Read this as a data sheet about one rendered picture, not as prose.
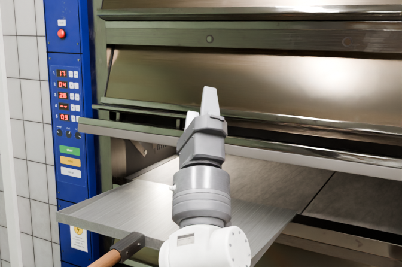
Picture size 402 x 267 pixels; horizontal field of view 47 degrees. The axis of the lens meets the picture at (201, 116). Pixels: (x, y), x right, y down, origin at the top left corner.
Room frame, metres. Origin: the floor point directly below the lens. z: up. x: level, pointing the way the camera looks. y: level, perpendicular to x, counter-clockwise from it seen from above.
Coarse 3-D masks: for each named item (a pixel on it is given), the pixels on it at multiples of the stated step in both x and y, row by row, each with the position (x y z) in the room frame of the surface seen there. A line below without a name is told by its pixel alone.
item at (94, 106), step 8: (96, 104) 1.32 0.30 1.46; (120, 112) 1.27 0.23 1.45; (128, 112) 1.26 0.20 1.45; (136, 112) 1.24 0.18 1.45; (144, 112) 1.23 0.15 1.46; (152, 112) 1.22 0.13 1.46; (160, 112) 1.21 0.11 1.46; (168, 112) 1.20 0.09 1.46; (120, 120) 1.27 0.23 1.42; (176, 120) 1.18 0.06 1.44; (176, 128) 1.17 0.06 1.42
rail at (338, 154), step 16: (128, 128) 1.20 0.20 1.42; (144, 128) 1.18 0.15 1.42; (160, 128) 1.15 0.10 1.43; (240, 144) 1.04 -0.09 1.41; (256, 144) 1.02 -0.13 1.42; (272, 144) 1.01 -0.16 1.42; (288, 144) 0.99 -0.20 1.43; (352, 160) 0.92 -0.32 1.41; (368, 160) 0.90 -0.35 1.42; (384, 160) 0.89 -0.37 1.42; (400, 160) 0.88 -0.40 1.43
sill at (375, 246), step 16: (288, 224) 1.13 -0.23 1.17; (304, 224) 1.11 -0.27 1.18; (320, 224) 1.11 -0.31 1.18; (336, 224) 1.11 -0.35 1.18; (320, 240) 1.09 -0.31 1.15; (336, 240) 1.07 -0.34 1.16; (352, 240) 1.05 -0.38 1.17; (368, 240) 1.03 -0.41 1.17; (384, 240) 1.02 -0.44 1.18; (400, 240) 1.02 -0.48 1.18; (384, 256) 1.02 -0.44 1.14; (400, 256) 1.00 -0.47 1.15
